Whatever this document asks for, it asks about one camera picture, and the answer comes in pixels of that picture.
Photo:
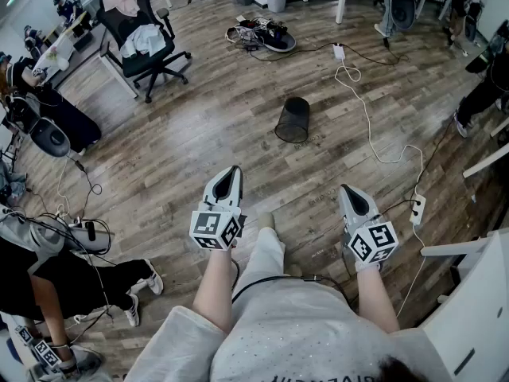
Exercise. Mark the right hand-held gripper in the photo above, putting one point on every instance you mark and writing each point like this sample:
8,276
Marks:
374,245

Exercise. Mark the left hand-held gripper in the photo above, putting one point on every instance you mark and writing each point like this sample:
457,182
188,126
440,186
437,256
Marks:
207,225

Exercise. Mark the black mesh waste bin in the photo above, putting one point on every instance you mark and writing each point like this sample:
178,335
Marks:
294,118

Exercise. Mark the person's right forearm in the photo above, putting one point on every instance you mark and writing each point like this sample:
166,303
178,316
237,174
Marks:
375,301

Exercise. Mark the person's left forearm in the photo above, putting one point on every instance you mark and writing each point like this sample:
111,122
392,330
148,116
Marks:
214,289

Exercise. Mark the person's left beige shoe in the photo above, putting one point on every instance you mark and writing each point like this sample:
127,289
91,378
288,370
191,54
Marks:
265,220

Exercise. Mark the white power strip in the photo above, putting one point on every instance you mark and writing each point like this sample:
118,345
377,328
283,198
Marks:
417,210

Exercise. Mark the person's light grey trousers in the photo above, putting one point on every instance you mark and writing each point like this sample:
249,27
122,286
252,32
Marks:
262,253

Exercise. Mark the person's light grey shirt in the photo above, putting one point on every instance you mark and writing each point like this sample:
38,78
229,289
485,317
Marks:
302,332

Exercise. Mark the black office chair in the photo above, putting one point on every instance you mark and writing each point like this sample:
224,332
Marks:
159,64

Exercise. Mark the white table right edge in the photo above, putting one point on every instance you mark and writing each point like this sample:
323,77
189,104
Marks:
477,293

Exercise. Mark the white garment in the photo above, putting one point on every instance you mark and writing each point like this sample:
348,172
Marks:
143,42

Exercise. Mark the white office desk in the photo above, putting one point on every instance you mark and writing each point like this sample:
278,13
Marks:
91,66

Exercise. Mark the light grey waste bin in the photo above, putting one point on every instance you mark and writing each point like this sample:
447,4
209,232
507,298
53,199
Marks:
276,2

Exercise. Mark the wooden table with white legs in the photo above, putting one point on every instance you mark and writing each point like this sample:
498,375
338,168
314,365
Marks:
341,6

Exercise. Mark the white table frame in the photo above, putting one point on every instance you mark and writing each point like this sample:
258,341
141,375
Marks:
489,159

